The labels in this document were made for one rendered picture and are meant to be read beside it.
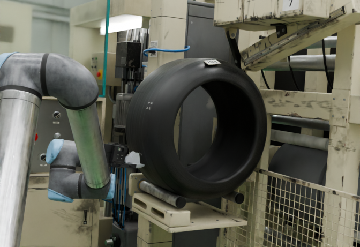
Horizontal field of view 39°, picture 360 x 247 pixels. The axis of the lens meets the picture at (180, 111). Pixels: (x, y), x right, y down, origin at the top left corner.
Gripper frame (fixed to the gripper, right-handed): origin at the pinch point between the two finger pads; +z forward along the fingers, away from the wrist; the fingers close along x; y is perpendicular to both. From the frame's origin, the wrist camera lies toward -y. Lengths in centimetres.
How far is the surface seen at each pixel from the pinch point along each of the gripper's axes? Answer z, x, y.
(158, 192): 12.0, 4.2, -10.0
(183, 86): 6.1, -11.8, 33.3
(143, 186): 11.9, 18.5, -10.8
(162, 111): -0.6, -10.8, 22.7
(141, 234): 23, 34, -36
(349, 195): 59, -51, 4
